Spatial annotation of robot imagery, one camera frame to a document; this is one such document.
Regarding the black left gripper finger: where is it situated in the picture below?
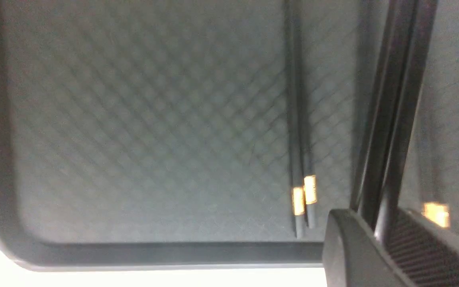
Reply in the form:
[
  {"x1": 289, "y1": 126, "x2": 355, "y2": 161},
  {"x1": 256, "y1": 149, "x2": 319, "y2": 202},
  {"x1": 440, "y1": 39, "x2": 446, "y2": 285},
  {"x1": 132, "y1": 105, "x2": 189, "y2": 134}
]
[{"x1": 322, "y1": 209, "x2": 459, "y2": 287}]

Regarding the black chopstick gold band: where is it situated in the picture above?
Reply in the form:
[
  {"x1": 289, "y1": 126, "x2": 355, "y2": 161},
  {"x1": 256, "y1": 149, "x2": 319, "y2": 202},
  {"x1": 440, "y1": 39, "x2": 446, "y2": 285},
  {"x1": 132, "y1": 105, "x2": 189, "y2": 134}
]
[
  {"x1": 291, "y1": 0, "x2": 317, "y2": 229},
  {"x1": 374, "y1": 0, "x2": 439, "y2": 245},
  {"x1": 350, "y1": 0, "x2": 416, "y2": 230},
  {"x1": 284, "y1": 0, "x2": 305, "y2": 239}
]

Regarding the black plastic tray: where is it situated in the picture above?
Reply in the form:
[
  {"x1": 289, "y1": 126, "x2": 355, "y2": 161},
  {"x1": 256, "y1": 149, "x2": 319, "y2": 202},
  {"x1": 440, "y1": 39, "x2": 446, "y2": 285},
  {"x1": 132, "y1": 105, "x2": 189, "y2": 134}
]
[{"x1": 0, "y1": 0, "x2": 459, "y2": 271}]

